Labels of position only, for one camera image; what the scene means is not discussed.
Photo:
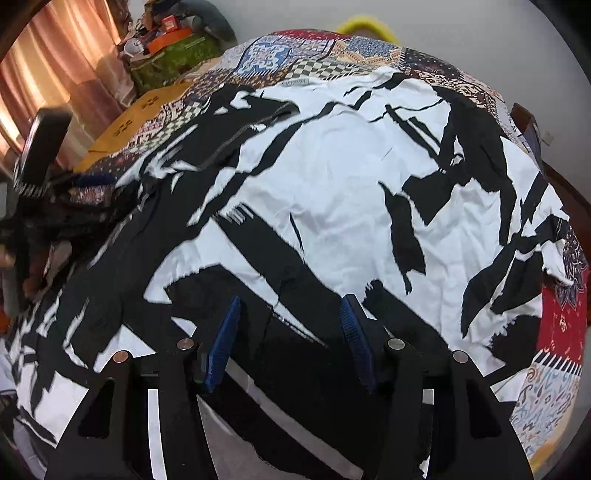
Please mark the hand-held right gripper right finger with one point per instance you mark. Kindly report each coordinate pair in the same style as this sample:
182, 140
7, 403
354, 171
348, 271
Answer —
355, 341

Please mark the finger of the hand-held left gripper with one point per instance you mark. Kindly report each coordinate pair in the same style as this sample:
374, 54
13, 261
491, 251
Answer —
87, 181

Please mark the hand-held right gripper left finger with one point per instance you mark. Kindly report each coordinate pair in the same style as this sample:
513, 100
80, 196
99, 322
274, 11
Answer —
224, 350

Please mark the black and white patterned shirt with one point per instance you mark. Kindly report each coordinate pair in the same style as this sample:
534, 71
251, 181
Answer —
332, 184

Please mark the yellow patterned cloth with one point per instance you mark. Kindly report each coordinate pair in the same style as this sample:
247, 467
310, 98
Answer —
129, 124

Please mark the pink striped curtain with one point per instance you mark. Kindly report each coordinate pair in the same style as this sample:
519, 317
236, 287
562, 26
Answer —
55, 46

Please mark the green patterned bag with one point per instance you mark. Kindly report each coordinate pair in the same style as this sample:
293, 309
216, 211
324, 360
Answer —
175, 57

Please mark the orange box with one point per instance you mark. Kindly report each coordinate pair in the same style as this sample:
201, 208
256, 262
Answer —
168, 39

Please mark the grey cushion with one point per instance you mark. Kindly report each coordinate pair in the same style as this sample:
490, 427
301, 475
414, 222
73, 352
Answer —
214, 21

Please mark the colourful patchwork printed blanket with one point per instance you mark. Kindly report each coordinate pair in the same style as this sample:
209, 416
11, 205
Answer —
563, 332

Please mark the brown wooden furniture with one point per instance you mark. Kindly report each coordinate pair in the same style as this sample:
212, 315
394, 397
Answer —
568, 194

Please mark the yellow fluffy object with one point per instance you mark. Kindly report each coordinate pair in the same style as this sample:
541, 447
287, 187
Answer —
364, 21

